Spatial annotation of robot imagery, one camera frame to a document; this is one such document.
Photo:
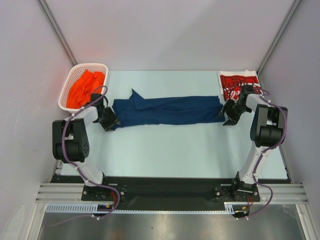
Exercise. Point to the white plastic laundry basket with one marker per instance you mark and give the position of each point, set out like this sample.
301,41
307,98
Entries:
74,74

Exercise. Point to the red folded Coca-Cola t shirt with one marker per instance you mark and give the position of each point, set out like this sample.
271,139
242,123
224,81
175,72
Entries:
231,82

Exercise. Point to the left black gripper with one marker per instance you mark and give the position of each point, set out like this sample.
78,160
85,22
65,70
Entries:
108,126

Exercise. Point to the blue t shirt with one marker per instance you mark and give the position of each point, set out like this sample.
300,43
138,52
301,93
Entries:
185,110

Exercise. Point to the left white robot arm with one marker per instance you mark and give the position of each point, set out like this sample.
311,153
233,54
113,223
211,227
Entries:
70,142

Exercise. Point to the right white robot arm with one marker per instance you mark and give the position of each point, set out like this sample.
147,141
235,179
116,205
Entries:
267,132

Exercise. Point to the aluminium extrusion rail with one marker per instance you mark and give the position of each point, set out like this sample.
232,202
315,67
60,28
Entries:
277,194

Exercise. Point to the right corner aluminium post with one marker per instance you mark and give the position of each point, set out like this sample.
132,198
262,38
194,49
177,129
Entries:
279,34

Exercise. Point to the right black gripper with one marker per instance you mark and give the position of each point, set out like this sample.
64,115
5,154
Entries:
232,111

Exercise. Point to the corner aluminium post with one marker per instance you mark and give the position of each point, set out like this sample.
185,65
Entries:
279,34
50,18

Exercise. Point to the orange t shirt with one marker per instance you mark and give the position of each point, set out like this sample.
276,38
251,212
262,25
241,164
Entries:
80,92

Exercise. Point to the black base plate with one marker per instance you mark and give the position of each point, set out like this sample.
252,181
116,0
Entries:
165,194

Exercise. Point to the left corner aluminium post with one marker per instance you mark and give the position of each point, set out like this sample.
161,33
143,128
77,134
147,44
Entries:
50,18

